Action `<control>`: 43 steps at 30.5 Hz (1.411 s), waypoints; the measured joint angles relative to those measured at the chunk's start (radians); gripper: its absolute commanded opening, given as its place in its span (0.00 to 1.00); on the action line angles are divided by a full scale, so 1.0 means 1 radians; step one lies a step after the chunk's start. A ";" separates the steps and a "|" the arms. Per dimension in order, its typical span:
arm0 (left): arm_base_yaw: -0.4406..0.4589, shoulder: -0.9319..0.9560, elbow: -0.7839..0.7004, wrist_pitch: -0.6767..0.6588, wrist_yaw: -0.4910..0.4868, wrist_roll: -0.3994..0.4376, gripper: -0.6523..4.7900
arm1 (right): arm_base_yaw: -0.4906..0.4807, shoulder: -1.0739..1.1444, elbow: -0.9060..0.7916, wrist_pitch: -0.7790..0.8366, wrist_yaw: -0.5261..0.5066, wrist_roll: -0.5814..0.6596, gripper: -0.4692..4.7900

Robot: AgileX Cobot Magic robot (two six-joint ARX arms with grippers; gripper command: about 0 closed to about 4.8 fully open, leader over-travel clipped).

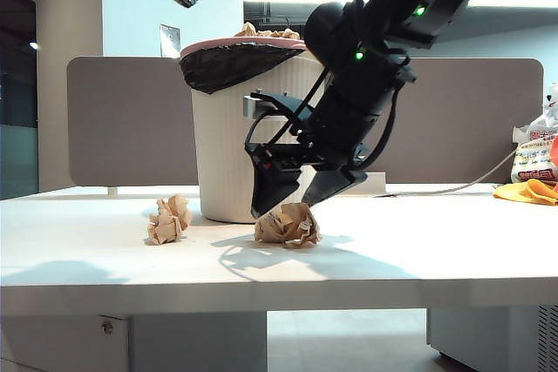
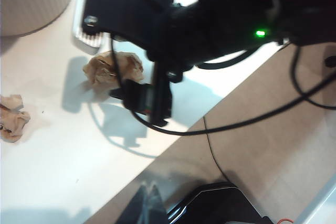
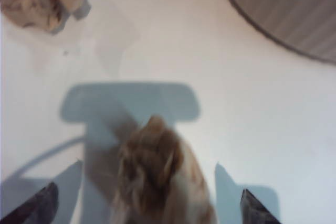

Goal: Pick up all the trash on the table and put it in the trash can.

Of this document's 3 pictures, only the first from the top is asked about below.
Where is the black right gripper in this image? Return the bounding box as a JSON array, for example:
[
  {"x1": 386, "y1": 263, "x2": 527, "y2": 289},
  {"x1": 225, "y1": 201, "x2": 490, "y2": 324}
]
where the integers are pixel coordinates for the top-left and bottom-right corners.
[{"x1": 244, "y1": 113, "x2": 372, "y2": 220}]

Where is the brown paper ball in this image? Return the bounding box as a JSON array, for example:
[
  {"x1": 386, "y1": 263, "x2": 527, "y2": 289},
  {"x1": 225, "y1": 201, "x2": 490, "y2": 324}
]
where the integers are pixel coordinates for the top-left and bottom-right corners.
[
  {"x1": 254, "y1": 201, "x2": 322, "y2": 250},
  {"x1": 146, "y1": 194, "x2": 193, "y2": 247},
  {"x1": 256, "y1": 27, "x2": 302, "y2": 41}
]

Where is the white ribbed plastic trash can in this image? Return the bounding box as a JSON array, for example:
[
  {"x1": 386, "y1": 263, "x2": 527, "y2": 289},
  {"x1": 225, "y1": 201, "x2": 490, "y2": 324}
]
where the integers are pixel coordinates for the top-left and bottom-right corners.
[{"x1": 190, "y1": 52, "x2": 332, "y2": 224}]

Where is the black plastic trash bag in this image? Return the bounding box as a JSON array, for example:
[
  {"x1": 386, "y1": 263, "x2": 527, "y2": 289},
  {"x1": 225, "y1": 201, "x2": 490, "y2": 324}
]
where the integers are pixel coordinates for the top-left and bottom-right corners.
[{"x1": 179, "y1": 43, "x2": 306, "y2": 95}]

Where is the paper notice sheet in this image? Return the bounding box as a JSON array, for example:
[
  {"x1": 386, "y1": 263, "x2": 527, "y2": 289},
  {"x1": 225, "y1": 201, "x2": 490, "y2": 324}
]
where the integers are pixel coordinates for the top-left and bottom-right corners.
[{"x1": 159, "y1": 24, "x2": 181, "y2": 59}]

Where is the flat white box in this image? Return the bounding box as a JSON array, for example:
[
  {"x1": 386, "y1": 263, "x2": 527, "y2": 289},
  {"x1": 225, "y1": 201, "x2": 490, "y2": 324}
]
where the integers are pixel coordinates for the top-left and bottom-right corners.
[{"x1": 360, "y1": 172, "x2": 387, "y2": 198}]

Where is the grey fabric desk divider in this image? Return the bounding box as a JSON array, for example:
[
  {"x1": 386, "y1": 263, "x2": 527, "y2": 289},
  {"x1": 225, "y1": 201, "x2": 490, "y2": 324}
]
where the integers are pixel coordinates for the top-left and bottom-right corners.
[{"x1": 66, "y1": 56, "x2": 545, "y2": 188}]

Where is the white drawer cabinet with lock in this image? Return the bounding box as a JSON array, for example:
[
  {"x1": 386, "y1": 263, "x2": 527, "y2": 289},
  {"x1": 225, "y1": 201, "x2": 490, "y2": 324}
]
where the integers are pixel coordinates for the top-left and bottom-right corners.
[{"x1": 0, "y1": 314, "x2": 268, "y2": 372}]

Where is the orange cloth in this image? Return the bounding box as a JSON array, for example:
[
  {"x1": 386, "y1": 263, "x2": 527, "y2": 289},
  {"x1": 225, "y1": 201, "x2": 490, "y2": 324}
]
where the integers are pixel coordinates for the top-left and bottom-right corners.
[{"x1": 492, "y1": 178, "x2": 558, "y2": 207}]

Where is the white cabinet with vent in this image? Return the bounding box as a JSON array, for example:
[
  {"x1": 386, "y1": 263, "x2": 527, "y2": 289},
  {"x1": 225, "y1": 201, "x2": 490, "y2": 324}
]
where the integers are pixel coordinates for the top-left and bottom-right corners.
[{"x1": 425, "y1": 305, "x2": 558, "y2": 372}]

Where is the printed plastic snack bag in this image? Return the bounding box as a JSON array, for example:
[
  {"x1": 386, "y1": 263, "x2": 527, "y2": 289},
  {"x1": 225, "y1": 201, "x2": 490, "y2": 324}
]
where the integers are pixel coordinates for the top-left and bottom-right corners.
[{"x1": 509, "y1": 114, "x2": 558, "y2": 185}]

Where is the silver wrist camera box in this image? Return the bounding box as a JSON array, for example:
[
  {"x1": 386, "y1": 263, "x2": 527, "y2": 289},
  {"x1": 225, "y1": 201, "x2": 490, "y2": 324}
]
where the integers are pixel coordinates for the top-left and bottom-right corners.
[{"x1": 242, "y1": 89, "x2": 291, "y2": 123}]

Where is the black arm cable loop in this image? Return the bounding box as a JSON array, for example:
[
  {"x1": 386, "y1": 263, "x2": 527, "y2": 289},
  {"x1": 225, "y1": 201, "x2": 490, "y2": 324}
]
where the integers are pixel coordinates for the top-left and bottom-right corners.
[{"x1": 348, "y1": 79, "x2": 400, "y2": 171}]

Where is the grey cable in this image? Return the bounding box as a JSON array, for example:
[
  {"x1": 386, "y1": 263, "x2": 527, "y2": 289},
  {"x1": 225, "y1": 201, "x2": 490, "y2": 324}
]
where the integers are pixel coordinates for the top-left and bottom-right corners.
[{"x1": 385, "y1": 147, "x2": 520, "y2": 197}]

